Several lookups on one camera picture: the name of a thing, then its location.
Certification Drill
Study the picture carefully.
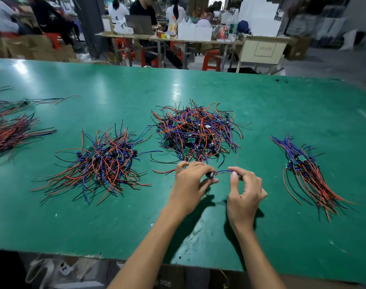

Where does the red plastic stool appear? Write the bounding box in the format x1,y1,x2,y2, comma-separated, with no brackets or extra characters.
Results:
114,38,137,64
201,49,223,72
170,41,185,62
43,33,65,50

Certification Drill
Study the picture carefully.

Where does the person's right hand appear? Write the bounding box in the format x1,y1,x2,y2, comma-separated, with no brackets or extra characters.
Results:
226,167,268,234

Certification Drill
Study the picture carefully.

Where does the row of white containers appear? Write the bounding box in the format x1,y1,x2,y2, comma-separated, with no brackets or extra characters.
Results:
177,20,213,41

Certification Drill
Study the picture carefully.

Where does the single red blue wire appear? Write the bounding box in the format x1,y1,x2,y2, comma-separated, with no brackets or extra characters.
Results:
152,158,243,181

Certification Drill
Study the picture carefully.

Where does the row of cardboard boxes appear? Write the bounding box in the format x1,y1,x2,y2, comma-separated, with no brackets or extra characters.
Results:
0,34,77,63

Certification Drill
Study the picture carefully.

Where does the pile of wires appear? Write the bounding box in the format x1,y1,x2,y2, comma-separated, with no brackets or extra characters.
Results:
151,100,245,166

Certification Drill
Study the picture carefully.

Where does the stack of white boxes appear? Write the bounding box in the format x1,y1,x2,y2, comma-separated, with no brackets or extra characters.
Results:
238,0,282,37

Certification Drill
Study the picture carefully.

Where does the brown cardboard box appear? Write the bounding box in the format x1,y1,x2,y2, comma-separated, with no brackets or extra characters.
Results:
286,36,312,61

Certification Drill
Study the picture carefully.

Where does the cream cabinet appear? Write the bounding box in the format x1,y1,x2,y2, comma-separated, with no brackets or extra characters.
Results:
236,35,291,74

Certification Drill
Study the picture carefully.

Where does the small bunch of set-aside wires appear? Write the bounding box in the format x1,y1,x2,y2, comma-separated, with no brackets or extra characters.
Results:
270,135,358,223

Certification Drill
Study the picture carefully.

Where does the person's right forearm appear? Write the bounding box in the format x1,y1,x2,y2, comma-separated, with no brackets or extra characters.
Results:
231,228,287,289

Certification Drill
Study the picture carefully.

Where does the person's left hand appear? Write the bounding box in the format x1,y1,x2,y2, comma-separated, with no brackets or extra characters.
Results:
167,161,220,219

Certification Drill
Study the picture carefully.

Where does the grey laptop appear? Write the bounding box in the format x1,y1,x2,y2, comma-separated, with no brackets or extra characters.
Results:
125,15,155,35

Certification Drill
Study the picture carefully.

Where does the dark pillar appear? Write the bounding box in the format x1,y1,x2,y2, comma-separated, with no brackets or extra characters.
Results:
72,0,113,61

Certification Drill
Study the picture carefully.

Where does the dark blue bag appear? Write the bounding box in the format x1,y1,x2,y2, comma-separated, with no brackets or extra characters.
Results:
237,20,252,35

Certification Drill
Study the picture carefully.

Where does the long wooden work table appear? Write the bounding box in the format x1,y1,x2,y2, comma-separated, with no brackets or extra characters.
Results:
96,32,291,73

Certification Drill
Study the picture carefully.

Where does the person's left forearm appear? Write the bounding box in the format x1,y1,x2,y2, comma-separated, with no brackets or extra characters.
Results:
108,210,187,289

